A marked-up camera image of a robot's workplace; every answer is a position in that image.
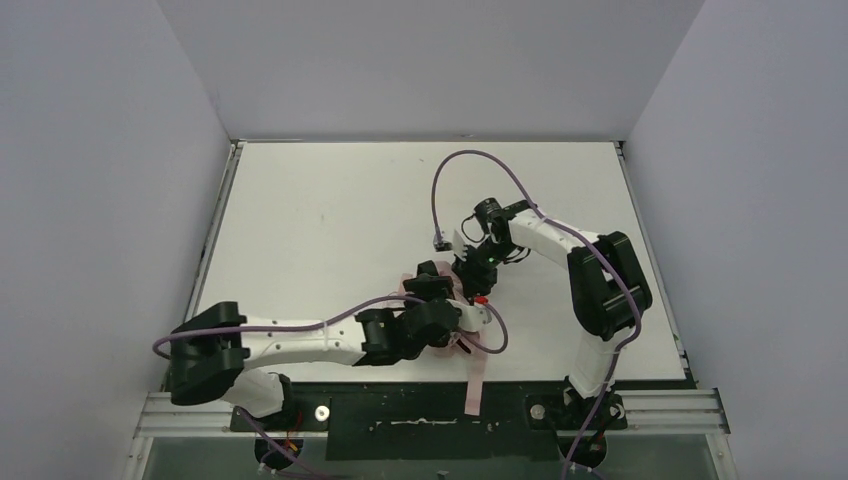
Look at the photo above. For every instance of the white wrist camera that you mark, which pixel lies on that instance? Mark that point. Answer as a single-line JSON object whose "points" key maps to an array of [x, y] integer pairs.
{"points": [[473, 318], [456, 243]]}

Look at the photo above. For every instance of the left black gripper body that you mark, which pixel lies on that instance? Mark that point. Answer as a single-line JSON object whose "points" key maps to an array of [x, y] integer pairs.
{"points": [[431, 286]]}

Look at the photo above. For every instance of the pink folding umbrella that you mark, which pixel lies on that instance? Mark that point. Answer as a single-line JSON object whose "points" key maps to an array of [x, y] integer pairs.
{"points": [[473, 358]]}

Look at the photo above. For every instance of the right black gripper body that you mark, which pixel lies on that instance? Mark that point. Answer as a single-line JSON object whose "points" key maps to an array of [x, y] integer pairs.
{"points": [[477, 273]]}

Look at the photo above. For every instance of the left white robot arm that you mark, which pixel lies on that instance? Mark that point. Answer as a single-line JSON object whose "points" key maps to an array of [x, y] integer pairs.
{"points": [[223, 354]]}

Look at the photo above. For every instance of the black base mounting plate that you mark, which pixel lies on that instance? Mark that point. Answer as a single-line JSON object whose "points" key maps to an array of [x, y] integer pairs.
{"points": [[535, 420]]}

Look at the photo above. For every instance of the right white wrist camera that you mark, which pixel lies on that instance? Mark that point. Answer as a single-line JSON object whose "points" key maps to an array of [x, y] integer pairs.
{"points": [[456, 243]]}

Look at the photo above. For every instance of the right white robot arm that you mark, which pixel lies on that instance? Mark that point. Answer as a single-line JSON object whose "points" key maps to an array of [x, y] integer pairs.
{"points": [[608, 287]]}

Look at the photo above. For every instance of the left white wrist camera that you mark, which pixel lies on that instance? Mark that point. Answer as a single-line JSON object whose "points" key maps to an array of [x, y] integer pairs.
{"points": [[473, 318]]}

